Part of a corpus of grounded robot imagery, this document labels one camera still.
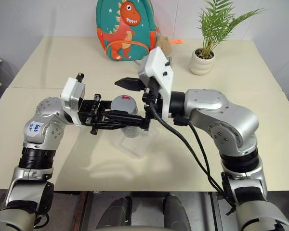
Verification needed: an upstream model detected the grey cylinder with pink label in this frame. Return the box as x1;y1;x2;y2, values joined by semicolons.
105;95;141;140

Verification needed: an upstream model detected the teal dinosaur backpack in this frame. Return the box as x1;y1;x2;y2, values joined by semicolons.
95;0;158;61

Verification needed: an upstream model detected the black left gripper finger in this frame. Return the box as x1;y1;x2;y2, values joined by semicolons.
100;100;115;112

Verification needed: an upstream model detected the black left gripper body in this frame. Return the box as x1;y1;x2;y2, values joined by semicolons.
78;93;105;135

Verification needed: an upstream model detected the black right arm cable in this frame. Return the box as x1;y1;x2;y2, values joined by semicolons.
173;115;236;216

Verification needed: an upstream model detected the dark rounded grey shape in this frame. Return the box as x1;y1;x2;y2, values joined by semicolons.
163;193;191;231
105;195;133;231

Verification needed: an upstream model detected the white ribbed plant pot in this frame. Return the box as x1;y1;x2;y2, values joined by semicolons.
189;47;216;76

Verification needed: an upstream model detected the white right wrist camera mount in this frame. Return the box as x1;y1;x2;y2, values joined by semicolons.
137;47;174;118

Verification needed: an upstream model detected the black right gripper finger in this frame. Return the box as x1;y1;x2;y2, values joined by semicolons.
97;111;152;131
114;82;145;92
120;77;145;86

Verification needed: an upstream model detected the grey lid with red arrow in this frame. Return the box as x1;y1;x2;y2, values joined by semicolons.
110;95;138;116

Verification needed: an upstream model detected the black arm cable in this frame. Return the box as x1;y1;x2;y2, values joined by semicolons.
173;115;236;216
33;211;50;228

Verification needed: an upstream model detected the clear plastic box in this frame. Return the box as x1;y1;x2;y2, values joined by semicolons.
110;127;158;160

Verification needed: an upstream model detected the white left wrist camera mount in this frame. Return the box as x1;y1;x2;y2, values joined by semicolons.
60;72;86;126

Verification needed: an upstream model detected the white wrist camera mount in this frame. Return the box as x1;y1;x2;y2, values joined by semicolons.
60;72;86;126
137;47;174;118

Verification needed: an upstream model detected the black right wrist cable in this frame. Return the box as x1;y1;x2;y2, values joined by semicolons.
148;86;223;193

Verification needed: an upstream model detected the green palm plant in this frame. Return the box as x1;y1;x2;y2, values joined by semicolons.
197;0;266;59

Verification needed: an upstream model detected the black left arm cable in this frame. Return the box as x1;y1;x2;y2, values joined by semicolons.
33;211;50;228

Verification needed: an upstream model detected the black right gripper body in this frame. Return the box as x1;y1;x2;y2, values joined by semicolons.
142;80;163;119

